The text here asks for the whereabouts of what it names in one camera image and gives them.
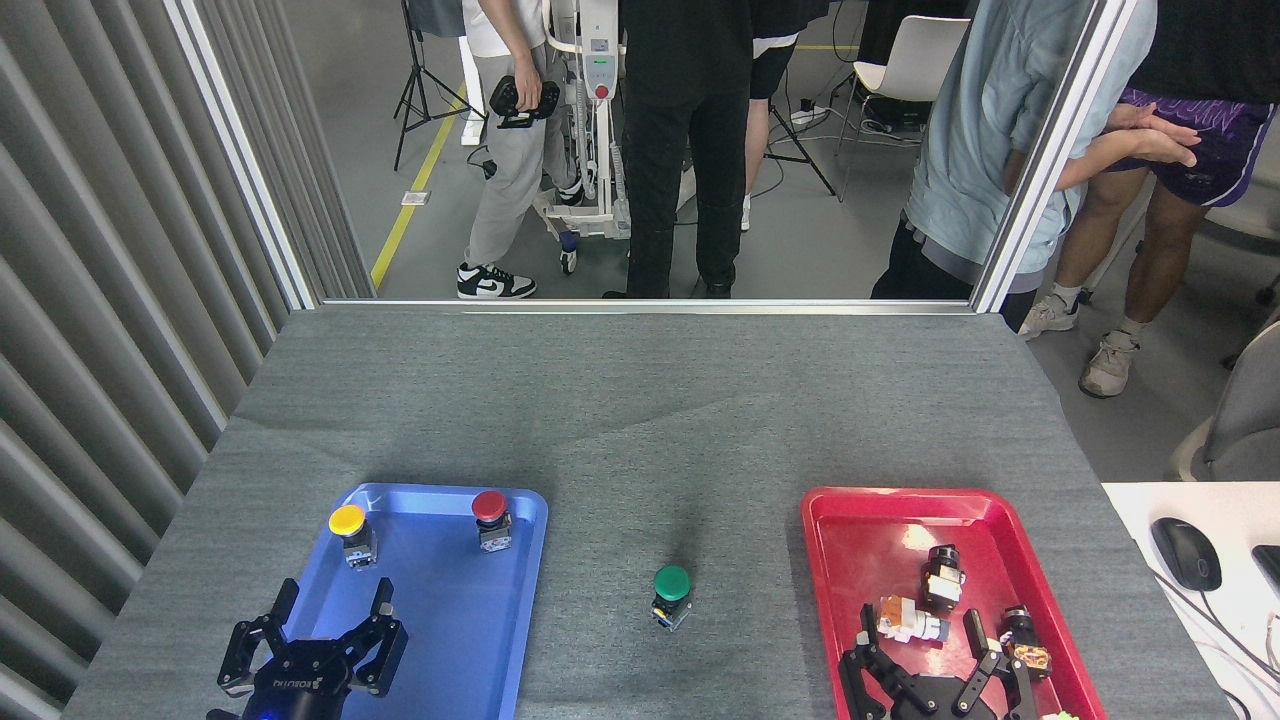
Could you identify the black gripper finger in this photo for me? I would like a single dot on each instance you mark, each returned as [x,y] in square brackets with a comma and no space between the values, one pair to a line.
[900,680]
[238,660]
[972,685]
[380,660]

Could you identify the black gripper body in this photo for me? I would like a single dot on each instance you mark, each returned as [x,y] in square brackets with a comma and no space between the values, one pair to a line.
[300,685]
[932,705]

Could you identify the green push button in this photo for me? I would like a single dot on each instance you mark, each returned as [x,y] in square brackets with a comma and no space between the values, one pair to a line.
[671,582]

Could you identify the black handheld controller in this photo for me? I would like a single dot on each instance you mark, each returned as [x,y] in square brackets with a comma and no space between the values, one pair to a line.
[505,100]

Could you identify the yellow push button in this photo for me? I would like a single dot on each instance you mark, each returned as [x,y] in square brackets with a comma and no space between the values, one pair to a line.
[347,519]

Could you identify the red push button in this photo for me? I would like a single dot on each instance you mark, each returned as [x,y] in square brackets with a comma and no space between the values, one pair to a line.
[489,506]

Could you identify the person's hand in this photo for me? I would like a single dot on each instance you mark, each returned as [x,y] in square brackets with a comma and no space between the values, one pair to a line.
[1160,145]
[530,88]

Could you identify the blue plastic tray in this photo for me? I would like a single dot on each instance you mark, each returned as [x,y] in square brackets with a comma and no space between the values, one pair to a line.
[440,580]

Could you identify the red plastic tray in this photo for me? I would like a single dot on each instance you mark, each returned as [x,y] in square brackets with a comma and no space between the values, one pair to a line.
[870,540]

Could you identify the black computer mouse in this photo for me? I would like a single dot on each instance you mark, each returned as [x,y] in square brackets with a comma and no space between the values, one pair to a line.
[1186,555]

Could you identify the white desk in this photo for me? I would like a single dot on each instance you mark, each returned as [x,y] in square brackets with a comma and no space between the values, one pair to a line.
[1190,505]

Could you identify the flat black device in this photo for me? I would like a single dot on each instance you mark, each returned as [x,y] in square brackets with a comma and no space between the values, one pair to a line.
[1269,566]

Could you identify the grey felt table cover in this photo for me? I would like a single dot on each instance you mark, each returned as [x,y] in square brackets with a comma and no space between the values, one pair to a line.
[640,420]

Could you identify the grey ribbed side panel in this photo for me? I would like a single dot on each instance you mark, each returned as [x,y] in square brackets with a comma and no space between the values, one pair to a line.
[290,130]
[90,300]

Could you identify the metal floor socket plate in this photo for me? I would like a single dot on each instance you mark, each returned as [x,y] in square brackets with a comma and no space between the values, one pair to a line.
[415,198]

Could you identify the person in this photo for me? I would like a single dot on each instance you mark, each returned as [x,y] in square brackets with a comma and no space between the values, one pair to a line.
[970,150]
[765,70]
[515,180]
[680,100]
[1200,50]

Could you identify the black tripod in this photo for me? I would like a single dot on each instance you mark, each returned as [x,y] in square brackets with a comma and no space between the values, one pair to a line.
[805,150]
[415,90]

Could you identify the white stand on wheels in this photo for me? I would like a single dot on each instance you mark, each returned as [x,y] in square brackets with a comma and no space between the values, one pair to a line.
[603,160]

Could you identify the white power strip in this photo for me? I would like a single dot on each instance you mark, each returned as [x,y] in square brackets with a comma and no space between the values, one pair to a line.
[810,115]

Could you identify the white plastic chair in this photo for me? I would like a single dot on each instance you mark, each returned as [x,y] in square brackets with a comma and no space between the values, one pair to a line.
[915,55]

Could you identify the white and orange switch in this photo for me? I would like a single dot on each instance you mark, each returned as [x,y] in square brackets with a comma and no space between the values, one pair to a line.
[912,622]

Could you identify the black switch with brown base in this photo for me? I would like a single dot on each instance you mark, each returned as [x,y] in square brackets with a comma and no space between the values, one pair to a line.
[1030,655]

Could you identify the black selector switch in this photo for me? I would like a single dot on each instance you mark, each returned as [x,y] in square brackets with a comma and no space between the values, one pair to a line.
[942,580]

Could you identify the silver frame rail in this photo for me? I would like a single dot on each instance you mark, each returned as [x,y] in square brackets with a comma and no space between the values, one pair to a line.
[640,305]

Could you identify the silver frame post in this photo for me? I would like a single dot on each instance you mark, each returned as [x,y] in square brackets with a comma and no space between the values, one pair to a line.
[240,150]
[1050,150]

